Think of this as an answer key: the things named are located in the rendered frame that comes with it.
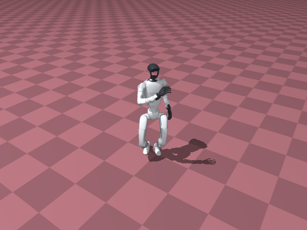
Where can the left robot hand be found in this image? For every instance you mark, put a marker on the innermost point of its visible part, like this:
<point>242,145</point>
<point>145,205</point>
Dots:
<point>169,112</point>

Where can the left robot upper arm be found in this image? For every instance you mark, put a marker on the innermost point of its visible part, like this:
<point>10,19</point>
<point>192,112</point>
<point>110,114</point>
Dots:
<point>164,82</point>

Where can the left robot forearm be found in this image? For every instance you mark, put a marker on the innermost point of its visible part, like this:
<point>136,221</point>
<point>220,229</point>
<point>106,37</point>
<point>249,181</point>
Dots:
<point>166,101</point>

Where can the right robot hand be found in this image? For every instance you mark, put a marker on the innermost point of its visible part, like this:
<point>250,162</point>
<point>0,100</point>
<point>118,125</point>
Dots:
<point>163,91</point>

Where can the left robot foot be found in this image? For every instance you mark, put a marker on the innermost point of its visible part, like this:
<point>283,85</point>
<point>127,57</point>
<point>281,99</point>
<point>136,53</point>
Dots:
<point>157,150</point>

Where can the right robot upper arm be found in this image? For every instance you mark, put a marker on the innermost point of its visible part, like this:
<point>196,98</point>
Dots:
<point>141,88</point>

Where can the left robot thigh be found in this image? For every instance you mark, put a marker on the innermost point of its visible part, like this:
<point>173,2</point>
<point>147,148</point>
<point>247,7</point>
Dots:
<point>163,128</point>

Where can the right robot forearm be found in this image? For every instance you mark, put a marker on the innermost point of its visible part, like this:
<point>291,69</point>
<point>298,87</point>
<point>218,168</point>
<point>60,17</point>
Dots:
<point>147,100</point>

